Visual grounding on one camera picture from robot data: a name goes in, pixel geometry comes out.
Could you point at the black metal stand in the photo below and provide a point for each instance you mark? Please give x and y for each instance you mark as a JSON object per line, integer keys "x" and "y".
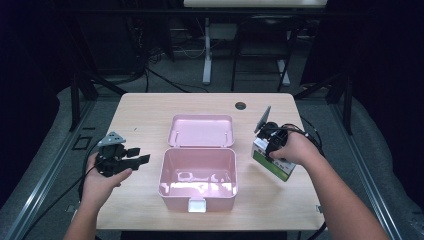
{"x": 348, "y": 106}
{"x": 75, "y": 100}

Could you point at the person's left hand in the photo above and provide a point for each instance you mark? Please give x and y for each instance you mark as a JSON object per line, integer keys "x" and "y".
{"x": 98, "y": 186}

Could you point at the metal floor rail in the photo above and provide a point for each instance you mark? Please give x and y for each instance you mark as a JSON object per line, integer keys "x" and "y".
{"x": 43, "y": 181}
{"x": 366, "y": 181}

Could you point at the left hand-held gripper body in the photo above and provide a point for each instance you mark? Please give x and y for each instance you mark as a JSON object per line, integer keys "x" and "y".
{"x": 111, "y": 156}

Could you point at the pink storage box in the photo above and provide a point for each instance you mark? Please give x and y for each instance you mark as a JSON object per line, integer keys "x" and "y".
{"x": 198, "y": 166}

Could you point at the white desk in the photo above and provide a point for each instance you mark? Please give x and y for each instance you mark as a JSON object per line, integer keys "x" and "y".
{"x": 207, "y": 66}

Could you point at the grey tape piece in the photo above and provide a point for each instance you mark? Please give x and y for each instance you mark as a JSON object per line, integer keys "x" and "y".
{"x": 70, "y": 208}
{"x": 318, "y": 209}

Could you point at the black chair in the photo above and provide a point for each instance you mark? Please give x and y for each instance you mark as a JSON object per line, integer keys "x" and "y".
{"x": 266, "y": 20}

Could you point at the person's right hand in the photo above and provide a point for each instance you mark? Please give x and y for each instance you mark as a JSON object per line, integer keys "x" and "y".
{"x": 296, "y": 150}

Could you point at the green white medicine box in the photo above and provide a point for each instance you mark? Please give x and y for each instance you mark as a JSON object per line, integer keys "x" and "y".
{"x": 280, "y": 170}

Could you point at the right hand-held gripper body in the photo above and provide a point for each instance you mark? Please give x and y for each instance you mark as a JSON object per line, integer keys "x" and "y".
{"x": 275, "y": 133}

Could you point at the black curtain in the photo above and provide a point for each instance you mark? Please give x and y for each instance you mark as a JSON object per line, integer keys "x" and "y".
{"x": 26, "y": 100}
{"x": 393, "y": 100}

